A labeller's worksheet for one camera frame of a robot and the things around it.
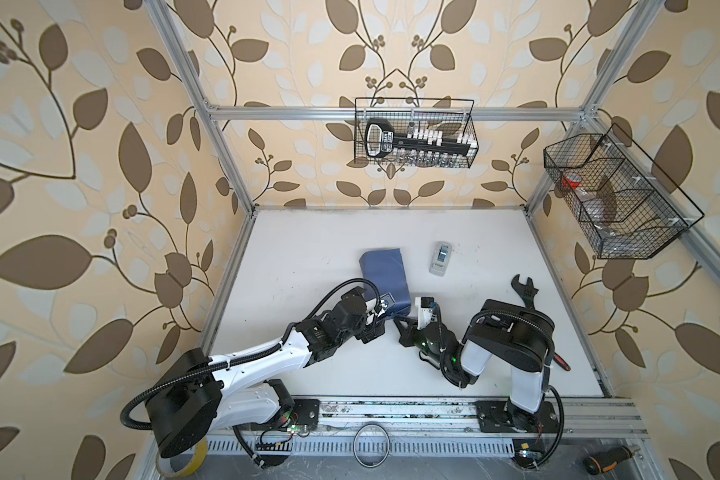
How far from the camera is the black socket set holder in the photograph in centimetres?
83

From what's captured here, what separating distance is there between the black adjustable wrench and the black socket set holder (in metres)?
0.47

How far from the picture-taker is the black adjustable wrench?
955 millimetres
